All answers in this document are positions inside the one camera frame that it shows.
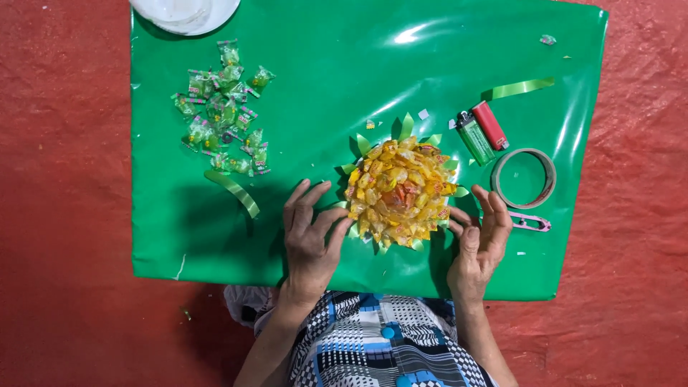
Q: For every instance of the person's right hand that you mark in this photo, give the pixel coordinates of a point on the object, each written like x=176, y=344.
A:
x=478, y=258

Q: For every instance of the person's left hand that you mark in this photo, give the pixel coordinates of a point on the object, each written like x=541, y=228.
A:
x=306, y=252

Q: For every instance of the pink thread snips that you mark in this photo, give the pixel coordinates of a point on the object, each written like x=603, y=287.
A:
x=529, y=221

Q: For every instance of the white plastic bag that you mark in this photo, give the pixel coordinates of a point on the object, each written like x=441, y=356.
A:
x=244, y=303

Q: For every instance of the short green ribbon strip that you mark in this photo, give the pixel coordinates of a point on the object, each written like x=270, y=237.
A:
x=232, y=188

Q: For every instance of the yellow candy flower with green petals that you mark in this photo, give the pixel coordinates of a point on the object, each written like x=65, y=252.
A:
x=400, y=193

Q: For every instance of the clear adhesive tape roll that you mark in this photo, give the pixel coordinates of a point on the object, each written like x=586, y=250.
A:
x=549, y=180

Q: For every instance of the person's blue checkered patterned clothing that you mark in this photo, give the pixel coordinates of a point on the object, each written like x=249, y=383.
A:
x=376, y=344

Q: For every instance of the green lighter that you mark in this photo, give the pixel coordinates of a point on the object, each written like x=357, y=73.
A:
x=475, y=140

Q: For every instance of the red lighter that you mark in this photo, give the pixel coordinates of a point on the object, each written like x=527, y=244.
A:
x=490, y=125

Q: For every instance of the small green ribbon scrap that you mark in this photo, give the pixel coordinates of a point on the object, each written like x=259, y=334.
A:
x=186, y=313

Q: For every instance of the pile of green wrapped candies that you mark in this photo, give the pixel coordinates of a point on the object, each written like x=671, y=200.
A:
x=223, y=110

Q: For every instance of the long green ribbon strip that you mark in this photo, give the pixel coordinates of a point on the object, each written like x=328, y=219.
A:
x=518, y=87

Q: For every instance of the green glossy wrapping paper sheet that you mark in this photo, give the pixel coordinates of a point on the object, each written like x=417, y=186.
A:
x=333, y=59

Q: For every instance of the small candy wrapper scrap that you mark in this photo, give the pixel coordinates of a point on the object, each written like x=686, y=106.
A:
x=547, y=39

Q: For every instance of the white plate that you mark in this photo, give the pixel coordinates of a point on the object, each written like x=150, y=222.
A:
x=215, y=16

